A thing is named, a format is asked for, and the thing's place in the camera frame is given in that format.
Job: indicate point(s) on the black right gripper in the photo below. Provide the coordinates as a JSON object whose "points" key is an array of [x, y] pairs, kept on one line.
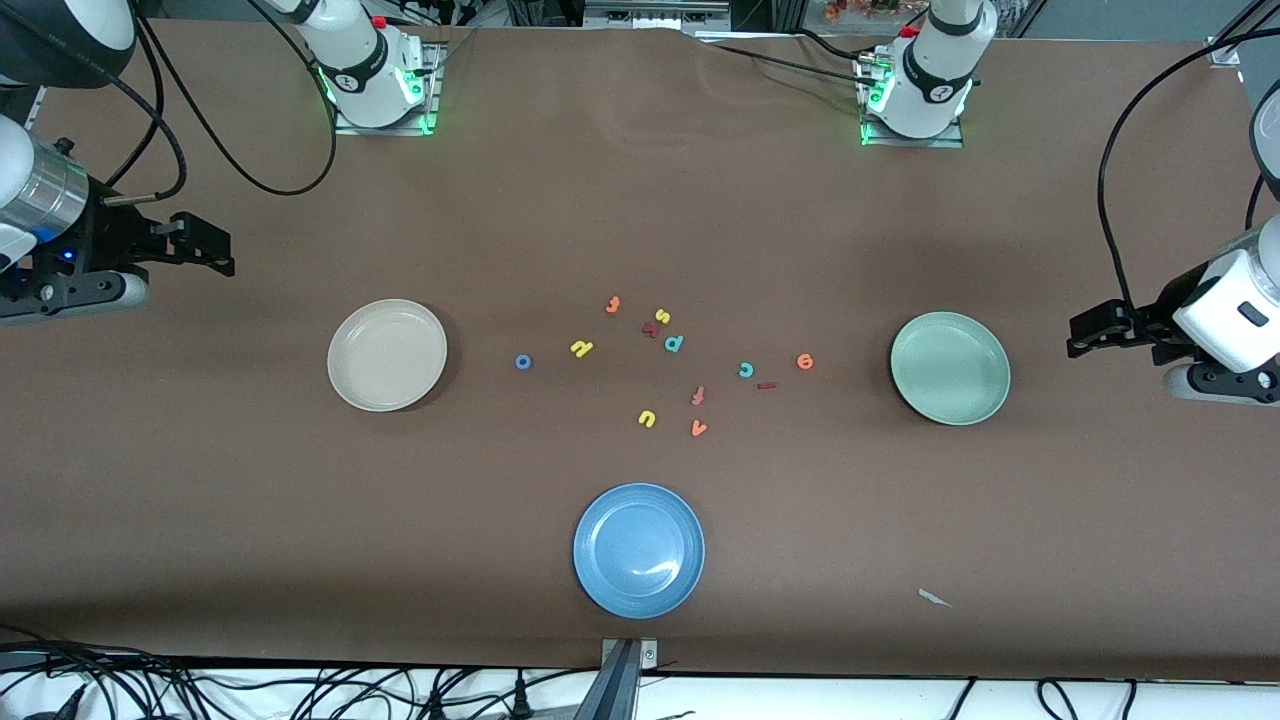
{"points": [[112, 240]]}

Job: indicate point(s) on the aluminium frame profile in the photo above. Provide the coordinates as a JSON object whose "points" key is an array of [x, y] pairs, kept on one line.
{"points": [[1222, 52]]}

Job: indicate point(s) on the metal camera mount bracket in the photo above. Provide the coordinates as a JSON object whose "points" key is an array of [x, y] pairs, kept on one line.
{"points": [[620, 690]]}

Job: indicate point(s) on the grey power strip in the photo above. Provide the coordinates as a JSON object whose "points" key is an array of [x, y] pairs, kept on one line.
{"points": [[650, 14]]}

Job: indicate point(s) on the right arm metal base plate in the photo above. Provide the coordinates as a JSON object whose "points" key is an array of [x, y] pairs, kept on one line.
{"points": [[385, 130]]}

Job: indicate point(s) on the green plate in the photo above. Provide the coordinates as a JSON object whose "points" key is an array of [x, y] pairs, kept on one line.
{"points": [[950, 368]]}

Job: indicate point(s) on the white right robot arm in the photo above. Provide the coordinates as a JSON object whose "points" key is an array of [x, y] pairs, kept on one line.
{"points": [[365, 70]]}

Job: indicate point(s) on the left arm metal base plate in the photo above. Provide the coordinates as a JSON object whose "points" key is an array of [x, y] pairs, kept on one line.
{"points": [[915, 142]]}

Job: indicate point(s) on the beige brown plate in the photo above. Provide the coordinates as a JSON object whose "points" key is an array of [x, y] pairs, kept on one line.
{"points": [[387, 355]]}

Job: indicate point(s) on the brown paper table cover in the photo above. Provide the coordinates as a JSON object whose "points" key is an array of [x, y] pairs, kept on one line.
{"points": [[200, 500]]}

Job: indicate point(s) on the blue plate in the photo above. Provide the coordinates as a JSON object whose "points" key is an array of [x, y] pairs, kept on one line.
{"points": [[639, 550]]}

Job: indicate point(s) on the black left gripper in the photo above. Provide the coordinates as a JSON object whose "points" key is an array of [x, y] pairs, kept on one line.
{"points": [[1150, 325]]}

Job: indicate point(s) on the white paper scrap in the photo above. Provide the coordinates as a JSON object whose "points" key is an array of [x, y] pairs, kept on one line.
{"points": [[935, 598]]}

